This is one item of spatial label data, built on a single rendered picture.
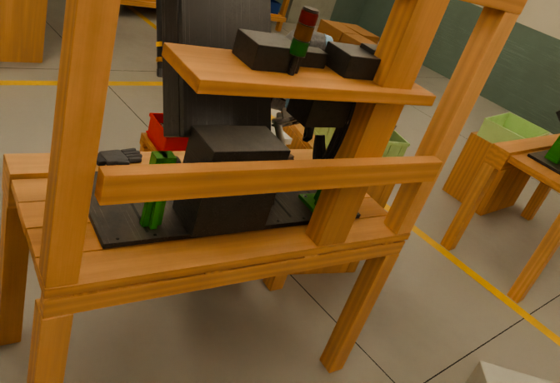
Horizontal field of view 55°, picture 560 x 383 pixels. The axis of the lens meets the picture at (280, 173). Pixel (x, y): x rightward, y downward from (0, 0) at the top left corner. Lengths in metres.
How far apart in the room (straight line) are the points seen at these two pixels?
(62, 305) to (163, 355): 1.06
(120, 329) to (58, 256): 1.24
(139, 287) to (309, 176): 0.63
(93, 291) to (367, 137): 1.00
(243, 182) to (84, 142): 0.47
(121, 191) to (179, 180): 0.16
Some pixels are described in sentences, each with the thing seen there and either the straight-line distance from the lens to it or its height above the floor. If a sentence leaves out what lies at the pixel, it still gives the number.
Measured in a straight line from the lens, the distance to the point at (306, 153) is 2.67.
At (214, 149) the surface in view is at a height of 1.24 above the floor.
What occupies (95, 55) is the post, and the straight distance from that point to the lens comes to 1.27.
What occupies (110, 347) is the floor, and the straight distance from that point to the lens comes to 2.67.
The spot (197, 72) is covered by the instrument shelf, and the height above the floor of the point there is 1.54.
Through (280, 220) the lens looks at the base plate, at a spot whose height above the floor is 0.90.
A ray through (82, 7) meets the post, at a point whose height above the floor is 1.67.
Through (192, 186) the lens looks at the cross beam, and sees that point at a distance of 1.48.
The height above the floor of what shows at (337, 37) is 0.35.
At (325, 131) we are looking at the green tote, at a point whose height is 0.87.
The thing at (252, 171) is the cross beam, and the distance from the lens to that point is 1.55.
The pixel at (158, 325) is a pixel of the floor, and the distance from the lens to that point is 2.79.
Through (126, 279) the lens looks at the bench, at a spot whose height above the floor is 0.87.
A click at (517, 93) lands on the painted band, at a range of 9.25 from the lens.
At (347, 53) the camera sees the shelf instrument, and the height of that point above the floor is 1.61.
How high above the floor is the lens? 2.00
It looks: 27 degrees down
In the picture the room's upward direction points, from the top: 19 degrees clockwise
